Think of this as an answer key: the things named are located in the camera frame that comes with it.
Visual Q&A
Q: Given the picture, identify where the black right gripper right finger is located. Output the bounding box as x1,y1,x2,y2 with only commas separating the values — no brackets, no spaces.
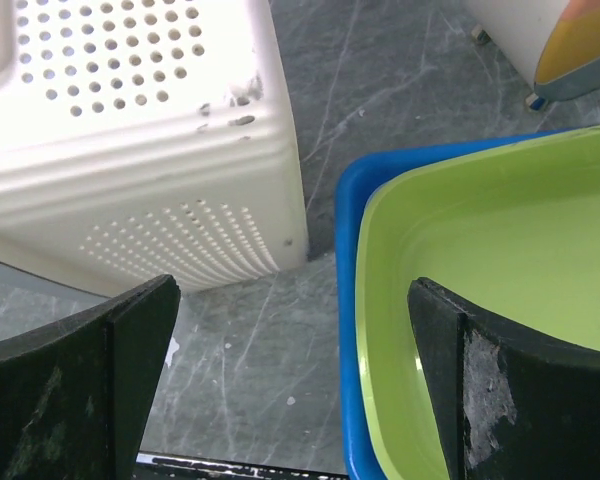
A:
407,277,600,479

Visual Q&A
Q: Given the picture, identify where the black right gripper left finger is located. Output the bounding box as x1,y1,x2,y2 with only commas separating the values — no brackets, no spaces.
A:
0,275,181,479

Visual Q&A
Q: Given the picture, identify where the cream cylindrical bucket orange rim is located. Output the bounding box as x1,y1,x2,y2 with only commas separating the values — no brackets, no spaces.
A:
463,0,600,111

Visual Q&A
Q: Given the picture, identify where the cream perforated basket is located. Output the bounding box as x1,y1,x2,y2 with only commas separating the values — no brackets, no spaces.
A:
0,1,309,296

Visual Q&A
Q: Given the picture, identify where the blue plastic tub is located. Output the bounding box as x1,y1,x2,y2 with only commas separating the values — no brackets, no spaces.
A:
335,130,571,479

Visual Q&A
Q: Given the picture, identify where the green plastic tub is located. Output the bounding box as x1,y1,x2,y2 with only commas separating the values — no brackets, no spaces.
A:
356,126,600,479

